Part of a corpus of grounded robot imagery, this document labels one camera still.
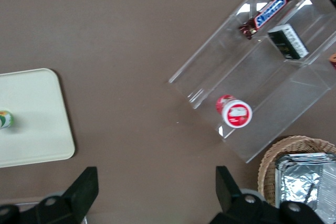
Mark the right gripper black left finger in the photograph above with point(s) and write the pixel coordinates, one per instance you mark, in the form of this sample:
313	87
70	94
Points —
76	200

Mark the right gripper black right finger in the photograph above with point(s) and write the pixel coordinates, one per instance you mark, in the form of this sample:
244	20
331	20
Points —
231	203

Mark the green gum bottle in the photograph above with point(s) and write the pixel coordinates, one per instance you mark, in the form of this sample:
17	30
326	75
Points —
5	120

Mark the red gum bottle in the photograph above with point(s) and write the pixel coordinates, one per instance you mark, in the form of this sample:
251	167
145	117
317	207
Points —
235	112

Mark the beige plastic tray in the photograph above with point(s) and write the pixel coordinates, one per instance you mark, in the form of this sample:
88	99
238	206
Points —
34	119

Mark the light wicker basket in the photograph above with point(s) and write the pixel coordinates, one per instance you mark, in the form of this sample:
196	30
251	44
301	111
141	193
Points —
267	163

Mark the silver foil packet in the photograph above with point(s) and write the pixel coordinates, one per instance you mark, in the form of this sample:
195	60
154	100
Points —
304	179

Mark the clear acrylic stepped display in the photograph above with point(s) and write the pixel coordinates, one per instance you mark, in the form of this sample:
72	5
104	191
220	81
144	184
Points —
275	98

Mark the red cookie box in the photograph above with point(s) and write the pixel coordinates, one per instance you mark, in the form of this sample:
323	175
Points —
333	62

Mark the Snickers chocolate bar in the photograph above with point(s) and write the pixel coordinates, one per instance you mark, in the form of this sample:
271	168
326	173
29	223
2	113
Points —
269	11

